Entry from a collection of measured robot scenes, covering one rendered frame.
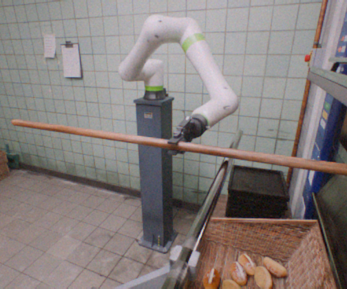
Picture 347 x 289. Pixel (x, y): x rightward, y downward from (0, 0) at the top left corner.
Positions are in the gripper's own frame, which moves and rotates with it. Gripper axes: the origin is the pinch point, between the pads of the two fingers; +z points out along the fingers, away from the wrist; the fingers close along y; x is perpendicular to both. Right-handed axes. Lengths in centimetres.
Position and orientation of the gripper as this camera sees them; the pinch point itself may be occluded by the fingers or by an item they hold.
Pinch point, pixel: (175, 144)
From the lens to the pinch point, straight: 77.7
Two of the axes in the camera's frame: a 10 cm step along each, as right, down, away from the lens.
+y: 0.0, 9.3, 3.7
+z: -3.7, 3.4, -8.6
